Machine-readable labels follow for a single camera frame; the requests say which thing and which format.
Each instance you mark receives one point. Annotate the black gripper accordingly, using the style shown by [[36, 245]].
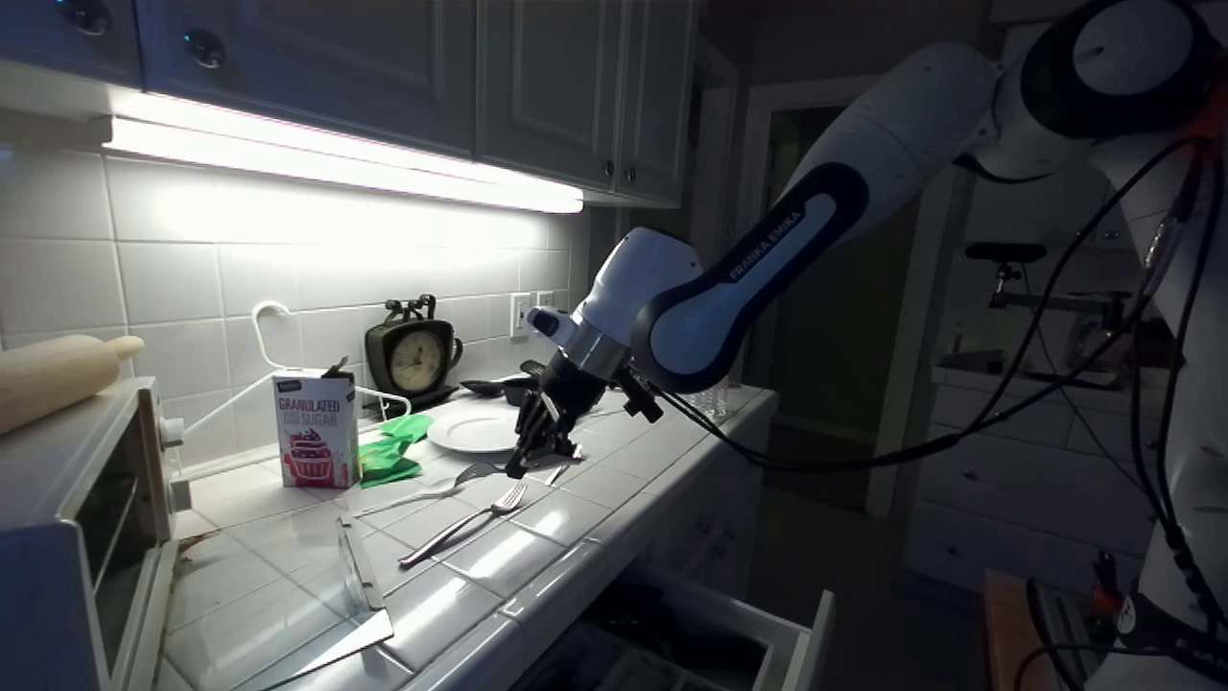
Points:
[[562, 388]]

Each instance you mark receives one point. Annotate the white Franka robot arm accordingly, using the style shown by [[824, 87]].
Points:
[[870, 140]]

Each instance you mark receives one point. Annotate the white plate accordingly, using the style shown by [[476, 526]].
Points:
[[469, 430]]

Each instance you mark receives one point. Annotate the green cloth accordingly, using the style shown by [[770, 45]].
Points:
[[389, 452]]

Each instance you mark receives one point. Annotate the black table clock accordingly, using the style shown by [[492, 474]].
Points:
[[412, 357]]

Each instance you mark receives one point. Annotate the white lower cabinet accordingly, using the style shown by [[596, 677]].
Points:
[[705, 511]]

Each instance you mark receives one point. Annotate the white cabinet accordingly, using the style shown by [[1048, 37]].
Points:
[[705, 511], [385, 64]]

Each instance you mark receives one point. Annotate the pink white milk carton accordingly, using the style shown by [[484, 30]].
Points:
[[314, 434]]

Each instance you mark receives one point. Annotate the white open drawer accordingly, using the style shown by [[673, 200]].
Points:
[[799, 637]]

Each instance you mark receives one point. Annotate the under-cabinet light strip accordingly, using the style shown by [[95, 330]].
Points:
[[346, 163]]

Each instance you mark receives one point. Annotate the white upper cabinet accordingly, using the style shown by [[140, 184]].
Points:
[[385, 64]]

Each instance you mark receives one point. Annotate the white dresser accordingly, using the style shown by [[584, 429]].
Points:
[[1024, 500]]

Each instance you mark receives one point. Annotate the white toaster oven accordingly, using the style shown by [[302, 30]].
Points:
[[62, 538]]

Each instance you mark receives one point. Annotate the wooden rolling pin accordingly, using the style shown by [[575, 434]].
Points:
[[60, 375]]

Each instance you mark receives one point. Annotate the black stool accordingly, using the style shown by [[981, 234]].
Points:
[[1010, 250]]

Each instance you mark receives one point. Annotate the round cabinet knob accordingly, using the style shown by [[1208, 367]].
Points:
[[85, 12], [204, 49]]

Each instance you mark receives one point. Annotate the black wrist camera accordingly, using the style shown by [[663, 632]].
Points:
[[637, 393]]

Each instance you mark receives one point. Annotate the white wall outlet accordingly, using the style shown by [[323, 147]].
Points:
[[520, 316], [545, 300]]

